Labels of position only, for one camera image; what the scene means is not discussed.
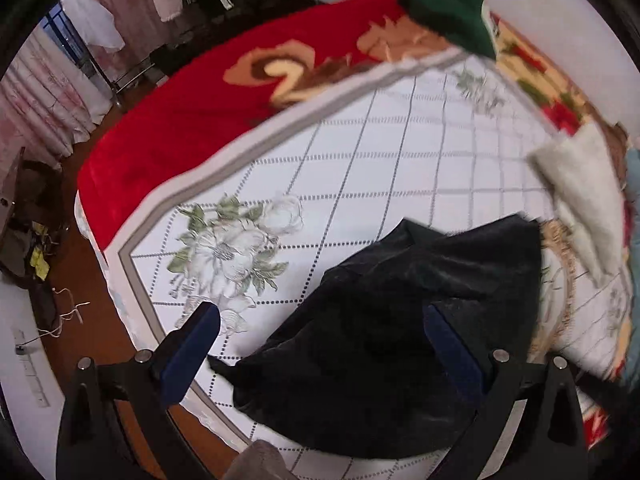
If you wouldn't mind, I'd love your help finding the white floor cable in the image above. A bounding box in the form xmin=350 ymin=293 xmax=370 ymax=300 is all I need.
xmin=36 ymin=286 xmax=92 ymax=337

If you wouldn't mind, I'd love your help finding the white diamond-pattern sheet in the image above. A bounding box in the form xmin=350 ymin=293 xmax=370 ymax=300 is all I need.
xmin=117 ymin=49 xmax=632 ymax=480

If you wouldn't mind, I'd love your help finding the bed with woven white cover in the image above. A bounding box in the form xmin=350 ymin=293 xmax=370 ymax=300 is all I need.
xmin=73 ymin=191 xmax=253 ymax=453

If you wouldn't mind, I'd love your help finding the light blue quilt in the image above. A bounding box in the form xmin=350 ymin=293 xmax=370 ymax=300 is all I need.
xmin=621 ymin=147 xmax=640 ymax=392

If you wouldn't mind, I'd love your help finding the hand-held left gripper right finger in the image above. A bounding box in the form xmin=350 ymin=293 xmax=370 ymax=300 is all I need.
xmin=423 ymin=302 xmax=589 ymax=480

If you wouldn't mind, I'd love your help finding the dark floor clutter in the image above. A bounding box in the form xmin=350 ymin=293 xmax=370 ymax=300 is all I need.
xmin=0 ymin=160 xmax=71 ymax=331

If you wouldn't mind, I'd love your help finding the white wall socket strip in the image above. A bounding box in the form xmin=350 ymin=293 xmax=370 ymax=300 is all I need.
xmin=12 ymin=329 xmax=52 ymax=409

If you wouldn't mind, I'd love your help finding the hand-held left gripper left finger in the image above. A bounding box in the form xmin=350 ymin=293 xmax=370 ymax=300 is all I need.
xmin=55 ymin=301 xmax=222 ymax=480

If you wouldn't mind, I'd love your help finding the dark green sweater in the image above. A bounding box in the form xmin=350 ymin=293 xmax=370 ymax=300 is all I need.
xmin=397 ymin=0 xmax=499 ymax=62

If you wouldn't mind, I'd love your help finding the red floral blanket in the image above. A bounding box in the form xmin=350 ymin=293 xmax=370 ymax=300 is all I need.
xmin=76 ymin=0 xmax=640 ymax=455

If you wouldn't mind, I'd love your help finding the pink floral curtain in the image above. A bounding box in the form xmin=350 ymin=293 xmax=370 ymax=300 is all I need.
xmin=0 ymin=0 xmax=166 ymax=172

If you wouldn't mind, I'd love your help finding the white fluffy sweater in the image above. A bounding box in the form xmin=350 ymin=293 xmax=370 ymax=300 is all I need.
xmin=527 ymin=122 xmax=627 ymax=289

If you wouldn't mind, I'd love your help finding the white thin cloth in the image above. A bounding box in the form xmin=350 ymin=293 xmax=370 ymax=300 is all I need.
xmin=59 ymin=0 xmax=127 ymax=54

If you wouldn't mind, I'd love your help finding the black leather jacket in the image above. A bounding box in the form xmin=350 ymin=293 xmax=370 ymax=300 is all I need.
xmin=207 ymin=212 xmax=544 ymax=461

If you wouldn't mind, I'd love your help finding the metal clothes rack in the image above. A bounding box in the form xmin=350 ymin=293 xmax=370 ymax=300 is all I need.
xmin=47 ymin=0 xmax=173 ymax=107

